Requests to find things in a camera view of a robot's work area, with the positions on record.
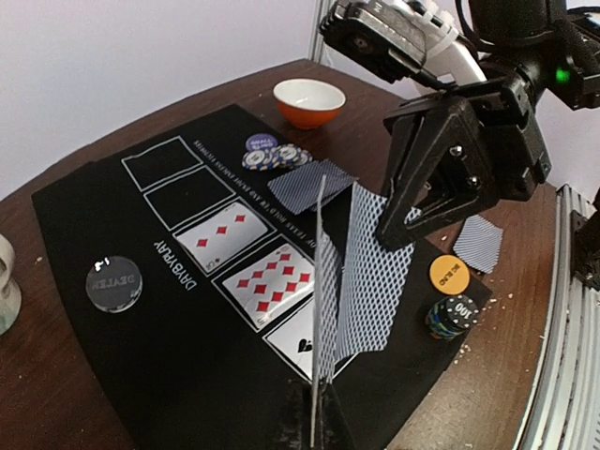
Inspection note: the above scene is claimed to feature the spade card face up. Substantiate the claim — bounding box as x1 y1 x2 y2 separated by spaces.
263 297 314 382

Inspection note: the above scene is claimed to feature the face-down card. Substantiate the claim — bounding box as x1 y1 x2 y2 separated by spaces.
267 160 354 215
453 215 503 274

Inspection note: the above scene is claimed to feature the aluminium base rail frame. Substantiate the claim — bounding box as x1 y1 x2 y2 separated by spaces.
520 185 599 449

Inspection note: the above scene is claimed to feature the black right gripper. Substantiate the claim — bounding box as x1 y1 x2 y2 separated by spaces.
377 77 552 248

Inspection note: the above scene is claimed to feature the four of diamonds card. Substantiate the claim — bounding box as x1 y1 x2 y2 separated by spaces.
176 202 269 273

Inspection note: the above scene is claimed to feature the orange big blind button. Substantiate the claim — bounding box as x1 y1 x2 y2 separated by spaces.
429 255 471 295

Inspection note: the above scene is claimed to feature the black poker mat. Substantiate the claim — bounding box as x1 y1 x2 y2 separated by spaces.
31 103 493 450

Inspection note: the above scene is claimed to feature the orange bowl white inside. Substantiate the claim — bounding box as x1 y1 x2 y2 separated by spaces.
273 78 346 130

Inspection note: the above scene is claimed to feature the dark green chip stack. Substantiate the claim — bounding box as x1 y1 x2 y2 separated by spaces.
425 294 480 340

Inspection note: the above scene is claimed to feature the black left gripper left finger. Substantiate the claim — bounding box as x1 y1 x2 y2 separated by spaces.
276 381 313 450

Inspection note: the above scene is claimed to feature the blue small blind button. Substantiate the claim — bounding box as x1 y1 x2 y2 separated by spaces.
246 133 278 152

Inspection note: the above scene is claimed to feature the white poker chip stack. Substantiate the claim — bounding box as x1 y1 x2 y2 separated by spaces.
241 143 313 172

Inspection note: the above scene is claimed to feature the face-down card slot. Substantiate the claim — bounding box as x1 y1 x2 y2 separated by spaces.
308 172 341 446
336 183 415 360

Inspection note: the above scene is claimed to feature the aluminium corner post right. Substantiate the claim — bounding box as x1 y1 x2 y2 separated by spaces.
308 0 334 63

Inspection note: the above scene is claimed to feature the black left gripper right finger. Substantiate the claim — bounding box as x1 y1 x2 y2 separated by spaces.
313 382 355 450

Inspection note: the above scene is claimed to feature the ceramic mug with print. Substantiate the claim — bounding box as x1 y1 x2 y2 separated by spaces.
0 235 22 335

